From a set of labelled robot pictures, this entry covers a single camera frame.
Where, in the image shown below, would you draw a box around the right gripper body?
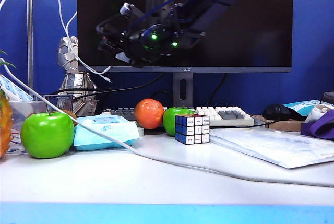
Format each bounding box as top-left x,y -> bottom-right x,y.
96,15 -> 143,55

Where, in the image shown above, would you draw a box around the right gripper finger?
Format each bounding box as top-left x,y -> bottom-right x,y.
115,51 -> 146,68

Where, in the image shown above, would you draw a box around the orange fruit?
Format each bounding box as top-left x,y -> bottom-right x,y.
134,98 -> 165,131

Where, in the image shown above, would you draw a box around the grey monitor stand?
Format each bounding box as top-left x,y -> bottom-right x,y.
172,72 -> 194,109

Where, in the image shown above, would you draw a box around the silver figurine bust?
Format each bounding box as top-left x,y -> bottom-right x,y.
56,36 -> 98,117

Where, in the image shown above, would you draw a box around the light blue wipes pack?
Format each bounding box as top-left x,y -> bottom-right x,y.
73,115 -> 140,152

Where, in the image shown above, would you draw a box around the small green apple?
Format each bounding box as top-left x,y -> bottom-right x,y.
162,107 -> 195,137

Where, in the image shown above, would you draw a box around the brown kiwi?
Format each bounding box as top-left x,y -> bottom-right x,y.
52,109 -> 78,127

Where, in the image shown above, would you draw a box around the Rubik's cube white stickers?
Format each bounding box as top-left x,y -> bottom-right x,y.
174,114 -> 211,146

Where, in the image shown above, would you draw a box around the beige and grey keyboard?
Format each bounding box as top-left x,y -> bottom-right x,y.
103,105 -> 255,127

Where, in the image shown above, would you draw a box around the large green apple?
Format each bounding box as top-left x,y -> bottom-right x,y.
20,111 -> 75,159

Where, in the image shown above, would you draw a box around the green leaf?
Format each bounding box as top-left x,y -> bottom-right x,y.
0,50 -> 16,69

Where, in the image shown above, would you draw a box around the clear acrylic box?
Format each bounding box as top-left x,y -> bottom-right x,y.
7,94 -> 74,131

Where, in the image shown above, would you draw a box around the blue white patterned box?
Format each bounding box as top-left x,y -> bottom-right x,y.
0,74 -> 34,102

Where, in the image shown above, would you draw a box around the black computer monitor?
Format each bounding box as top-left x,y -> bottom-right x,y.
76,0 -> 293,74

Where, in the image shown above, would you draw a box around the yellow orange pineapple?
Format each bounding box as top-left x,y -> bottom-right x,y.
0,90 -> 14,159

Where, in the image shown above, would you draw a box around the black computer mouse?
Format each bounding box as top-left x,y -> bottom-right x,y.
261,103 -> 292,121

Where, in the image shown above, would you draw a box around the clear document folder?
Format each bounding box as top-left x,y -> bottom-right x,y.
208,127 -> 334,169

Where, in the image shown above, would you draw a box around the brown cardboard box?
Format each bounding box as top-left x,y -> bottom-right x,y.
249,114 -> 308,132

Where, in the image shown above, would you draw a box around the grey felt sleeve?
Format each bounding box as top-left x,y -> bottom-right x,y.
320,91 -> 334,105

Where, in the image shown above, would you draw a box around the grey partition post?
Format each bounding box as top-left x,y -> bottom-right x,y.
27,0 -> 34,94

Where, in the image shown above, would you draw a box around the thin black mouse cable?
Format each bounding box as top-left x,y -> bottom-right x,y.
246,120 -> 278,128

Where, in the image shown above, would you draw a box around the thick white power cable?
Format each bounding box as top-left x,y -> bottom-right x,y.
0,58 -> 334,188

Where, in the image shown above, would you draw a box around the white bag purple strap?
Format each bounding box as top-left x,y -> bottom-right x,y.
300,103 -> 334,142

